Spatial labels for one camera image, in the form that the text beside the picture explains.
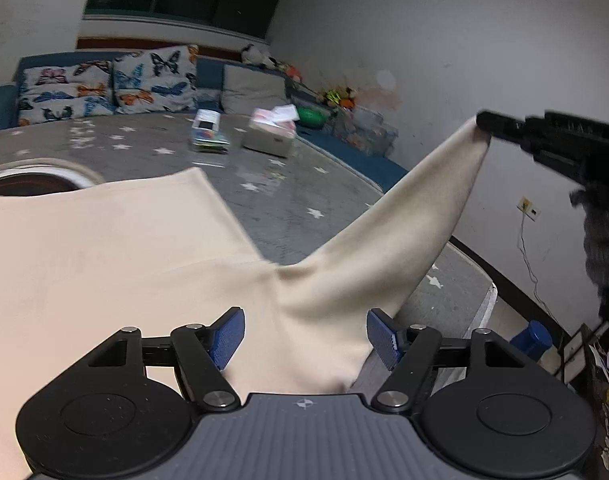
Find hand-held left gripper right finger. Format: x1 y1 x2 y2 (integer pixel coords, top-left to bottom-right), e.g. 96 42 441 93
367 309 528 409

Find plain grey cushion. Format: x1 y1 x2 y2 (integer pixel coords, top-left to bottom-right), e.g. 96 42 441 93
221 64 290 115

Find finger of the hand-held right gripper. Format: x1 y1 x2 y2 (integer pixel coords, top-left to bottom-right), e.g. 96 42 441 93
476 110 535 153

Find black and white plush toy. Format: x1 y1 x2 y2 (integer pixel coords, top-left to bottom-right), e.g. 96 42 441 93
241 42 278 70

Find thin wall cable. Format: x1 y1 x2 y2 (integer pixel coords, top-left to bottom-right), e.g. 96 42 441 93
515 217 571 332

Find yellow and green toys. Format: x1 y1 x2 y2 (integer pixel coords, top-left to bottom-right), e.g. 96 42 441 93
319 85 359 111

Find white tissue box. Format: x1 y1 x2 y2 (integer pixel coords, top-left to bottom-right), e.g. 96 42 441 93
242 106 299 157

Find white wall socket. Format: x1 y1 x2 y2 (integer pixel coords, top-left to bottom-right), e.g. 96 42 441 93
517 196 541 221

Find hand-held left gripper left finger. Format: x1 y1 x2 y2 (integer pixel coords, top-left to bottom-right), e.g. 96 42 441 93
84 306 246 409

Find black round induction cooktop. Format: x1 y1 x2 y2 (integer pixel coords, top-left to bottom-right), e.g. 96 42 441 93
0 167 81 198

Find blue plastic container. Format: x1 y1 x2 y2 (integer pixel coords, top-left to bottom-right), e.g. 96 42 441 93
509 320 553 361

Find clear plastic storage box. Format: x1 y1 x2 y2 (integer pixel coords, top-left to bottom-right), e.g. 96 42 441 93
332 105 400 158

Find cream garment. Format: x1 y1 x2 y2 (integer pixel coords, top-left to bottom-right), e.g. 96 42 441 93
0 115 493 480

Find grey star-print tablecloth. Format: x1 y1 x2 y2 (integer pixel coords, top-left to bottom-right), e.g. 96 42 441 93
0 112 499 396

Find green plastic basin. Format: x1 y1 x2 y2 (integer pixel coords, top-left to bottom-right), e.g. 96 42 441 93
295 105 330 129

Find butterfly-print cushion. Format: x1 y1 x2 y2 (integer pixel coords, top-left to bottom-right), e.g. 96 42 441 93
112 44 199 113
17 60 116 126

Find stack of small packets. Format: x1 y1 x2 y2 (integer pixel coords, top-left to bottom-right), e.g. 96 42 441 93
188 127 231 153

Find person's right hand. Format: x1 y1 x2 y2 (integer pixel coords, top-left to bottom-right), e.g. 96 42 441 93
569 182 609 291

